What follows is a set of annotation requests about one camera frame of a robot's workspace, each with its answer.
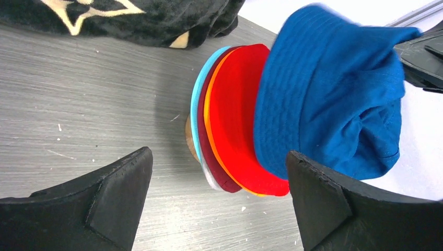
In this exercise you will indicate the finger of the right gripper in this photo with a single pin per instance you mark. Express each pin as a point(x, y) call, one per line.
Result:
point(422, 60)

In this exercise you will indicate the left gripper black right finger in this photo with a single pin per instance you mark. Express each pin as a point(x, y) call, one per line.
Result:
point(337, 212)

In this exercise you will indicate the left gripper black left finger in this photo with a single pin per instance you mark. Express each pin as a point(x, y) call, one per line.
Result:
point(100, 210)

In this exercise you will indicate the blue bucket hat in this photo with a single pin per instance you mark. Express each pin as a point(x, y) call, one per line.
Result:
point(332, 90)

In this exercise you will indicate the grey bucket hat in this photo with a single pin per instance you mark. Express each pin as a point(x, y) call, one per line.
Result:
point(209, 177)

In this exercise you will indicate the wooden hat stand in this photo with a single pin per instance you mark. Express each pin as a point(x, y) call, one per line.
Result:
point(189, 138)

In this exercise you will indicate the bright red bucket hat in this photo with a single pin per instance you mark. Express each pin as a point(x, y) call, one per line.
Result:
point(239, 121)

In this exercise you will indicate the orange bucket hat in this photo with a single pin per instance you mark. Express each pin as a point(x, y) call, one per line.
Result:
point(214, 138)

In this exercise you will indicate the black floral plush blanket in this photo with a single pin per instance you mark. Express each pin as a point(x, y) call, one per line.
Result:
point(167, 24)

